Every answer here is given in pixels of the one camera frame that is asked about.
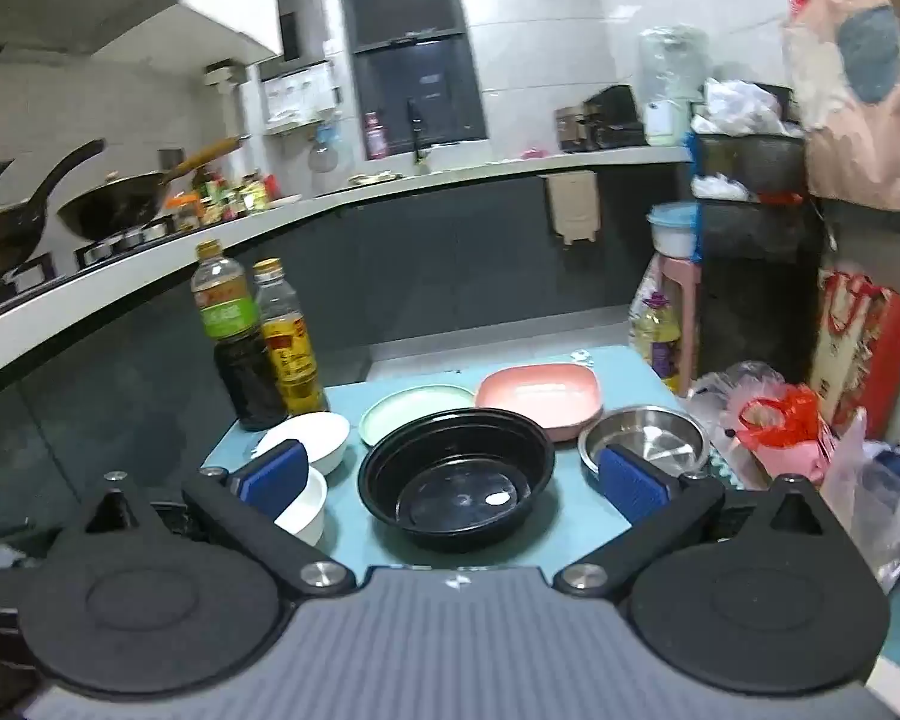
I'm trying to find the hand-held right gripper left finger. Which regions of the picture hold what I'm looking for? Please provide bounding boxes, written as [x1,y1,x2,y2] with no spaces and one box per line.
[64,439,357,602]

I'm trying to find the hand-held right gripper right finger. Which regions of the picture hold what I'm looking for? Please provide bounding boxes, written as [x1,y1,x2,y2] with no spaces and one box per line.
[553,444,837,602]

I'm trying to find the white ceramic bowl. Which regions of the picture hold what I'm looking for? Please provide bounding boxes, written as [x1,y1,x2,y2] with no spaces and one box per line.
[255,412,351,475]
[274,467,329,547]

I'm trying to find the stainless steel bowl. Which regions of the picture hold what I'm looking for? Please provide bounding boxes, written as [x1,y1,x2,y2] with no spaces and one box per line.
[577,405,712,482]

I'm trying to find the pink square bowl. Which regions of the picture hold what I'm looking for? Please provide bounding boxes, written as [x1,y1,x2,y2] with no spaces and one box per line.
[475,364,603,442]

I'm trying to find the green round plate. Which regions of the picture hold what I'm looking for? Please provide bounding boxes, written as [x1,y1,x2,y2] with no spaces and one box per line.
[358,384,477,447]

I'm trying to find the black plastic bowl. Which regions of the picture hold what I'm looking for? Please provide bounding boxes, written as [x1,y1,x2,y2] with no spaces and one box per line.
[358,408,557,551]

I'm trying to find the light blue tablecloth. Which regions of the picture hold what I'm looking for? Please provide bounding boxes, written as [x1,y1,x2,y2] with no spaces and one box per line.
[199,345,900,683]

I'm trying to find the dark vinegar bottle green label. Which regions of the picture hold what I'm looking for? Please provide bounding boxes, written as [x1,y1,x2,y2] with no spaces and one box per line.
[190,240,290,432]

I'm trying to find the clear plastic bag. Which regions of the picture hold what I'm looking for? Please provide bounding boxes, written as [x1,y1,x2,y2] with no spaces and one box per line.
[686,360,796,466]

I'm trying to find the cooking oil bottle yellow label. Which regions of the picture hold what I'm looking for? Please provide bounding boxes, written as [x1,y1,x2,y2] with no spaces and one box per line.
[252,259,329,417]

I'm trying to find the yellow cooking oil jug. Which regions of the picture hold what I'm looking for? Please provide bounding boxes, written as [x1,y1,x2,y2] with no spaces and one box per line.
[630,292,683,391]

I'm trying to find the red plastic bag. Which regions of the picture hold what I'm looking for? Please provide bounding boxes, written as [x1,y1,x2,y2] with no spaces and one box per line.
[735,386,822,458]

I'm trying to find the pink plastic stool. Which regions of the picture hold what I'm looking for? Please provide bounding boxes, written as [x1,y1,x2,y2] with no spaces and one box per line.
[649,253,702,395]

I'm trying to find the black storage rack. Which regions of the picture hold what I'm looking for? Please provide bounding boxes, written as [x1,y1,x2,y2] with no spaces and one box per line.
[686,131,826,391]

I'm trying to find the white plastic bag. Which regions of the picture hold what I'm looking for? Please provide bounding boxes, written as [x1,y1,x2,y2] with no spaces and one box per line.
[821,409,900,593]

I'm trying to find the blue-lidded white container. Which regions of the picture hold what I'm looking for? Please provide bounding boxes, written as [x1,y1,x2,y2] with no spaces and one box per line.
[649,202,698,256]

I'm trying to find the red gift bag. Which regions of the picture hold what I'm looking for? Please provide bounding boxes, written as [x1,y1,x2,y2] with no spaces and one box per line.
[808,268,900,440]

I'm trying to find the gas stove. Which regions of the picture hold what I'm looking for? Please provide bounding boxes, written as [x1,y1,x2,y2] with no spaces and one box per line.
[0,216,177,316]

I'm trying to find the row of condiment jars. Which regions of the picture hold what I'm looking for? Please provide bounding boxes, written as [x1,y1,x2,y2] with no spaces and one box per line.
[169,169,282,230]

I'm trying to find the beige hanging bin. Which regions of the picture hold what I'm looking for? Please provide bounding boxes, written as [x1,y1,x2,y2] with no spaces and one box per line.
[544,171,599,245]

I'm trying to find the black frying pan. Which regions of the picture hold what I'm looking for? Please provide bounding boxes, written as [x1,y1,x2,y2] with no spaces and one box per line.
[0,139,106,280]

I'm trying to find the black countertop appliance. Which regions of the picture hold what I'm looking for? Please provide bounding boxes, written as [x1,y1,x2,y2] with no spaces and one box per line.
[583,86,646,149]

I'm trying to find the crumpled white plastic bags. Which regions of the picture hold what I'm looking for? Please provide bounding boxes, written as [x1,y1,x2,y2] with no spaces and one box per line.
[694,79,785,137]

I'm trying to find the plastic-covered white appliance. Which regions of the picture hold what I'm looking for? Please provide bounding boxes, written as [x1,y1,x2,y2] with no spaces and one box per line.
[640,25,710,145]

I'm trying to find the dark window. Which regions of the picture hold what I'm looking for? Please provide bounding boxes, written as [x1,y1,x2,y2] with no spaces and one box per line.
[335,0,490,160]

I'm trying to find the patterned hanging cloth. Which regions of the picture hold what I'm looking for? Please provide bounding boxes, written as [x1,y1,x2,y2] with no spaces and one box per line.
[780,0,900,215]

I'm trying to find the wok with wooden handle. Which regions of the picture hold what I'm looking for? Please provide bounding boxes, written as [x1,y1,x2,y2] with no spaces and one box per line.
[56,136,245,241]

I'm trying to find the white wall organizer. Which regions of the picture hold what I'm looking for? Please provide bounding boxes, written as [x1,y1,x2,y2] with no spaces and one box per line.
[259,64,342,136]

